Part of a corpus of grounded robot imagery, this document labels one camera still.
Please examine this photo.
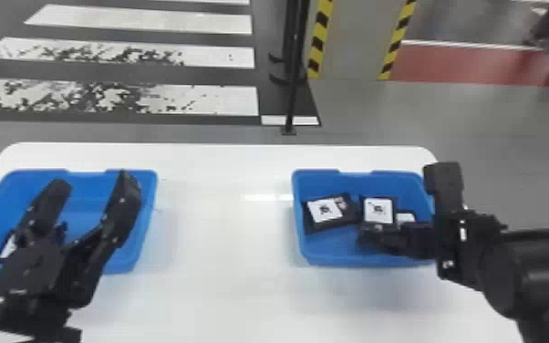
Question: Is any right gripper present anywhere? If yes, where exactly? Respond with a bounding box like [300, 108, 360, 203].
[357, 221, 441, 263]

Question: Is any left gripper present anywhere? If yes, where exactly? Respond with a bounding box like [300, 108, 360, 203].
[0, 169, 143, 309]

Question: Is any blue tray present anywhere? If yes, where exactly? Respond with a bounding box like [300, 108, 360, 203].
[0, 167, 160, 277]
[291, 168, 437, 268]

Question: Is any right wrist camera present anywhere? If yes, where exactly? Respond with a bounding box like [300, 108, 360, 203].
[422, 161, 468, 226]

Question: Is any black post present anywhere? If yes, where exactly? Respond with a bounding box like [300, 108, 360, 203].
[267, 0, 313, 137]

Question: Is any striped post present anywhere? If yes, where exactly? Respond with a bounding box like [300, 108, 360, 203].
[378, 0, 419, 81]
[306, 0, 336, 80]

